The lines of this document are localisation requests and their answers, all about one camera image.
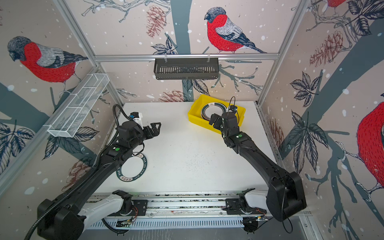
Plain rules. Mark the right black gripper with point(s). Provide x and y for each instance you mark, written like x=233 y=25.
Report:
x=221 y=120

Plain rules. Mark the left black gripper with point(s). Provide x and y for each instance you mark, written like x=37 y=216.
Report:
x=155 y=131

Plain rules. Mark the green lettered plate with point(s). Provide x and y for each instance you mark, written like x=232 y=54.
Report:
x=133 y=168

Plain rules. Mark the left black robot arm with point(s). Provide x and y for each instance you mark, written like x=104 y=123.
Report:
x=60 y=219

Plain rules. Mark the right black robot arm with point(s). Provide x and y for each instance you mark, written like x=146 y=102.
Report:
x=285 y=195

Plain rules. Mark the yellow plastic bin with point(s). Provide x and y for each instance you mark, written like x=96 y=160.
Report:
x=194 y=114

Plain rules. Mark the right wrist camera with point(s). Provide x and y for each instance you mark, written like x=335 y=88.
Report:
x=232 y=108

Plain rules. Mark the black wall basket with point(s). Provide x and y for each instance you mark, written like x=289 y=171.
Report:
x=186 y=69

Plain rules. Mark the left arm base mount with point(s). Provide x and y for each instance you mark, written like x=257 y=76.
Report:
x=138 y=209

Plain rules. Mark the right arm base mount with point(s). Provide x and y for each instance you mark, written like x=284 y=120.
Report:
x=235 y=207

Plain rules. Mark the aluminium mounting rail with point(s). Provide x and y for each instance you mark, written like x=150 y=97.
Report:
x=191 y=205

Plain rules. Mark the white wire mesh shelf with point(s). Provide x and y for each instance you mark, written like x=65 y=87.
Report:
x=71 y=118

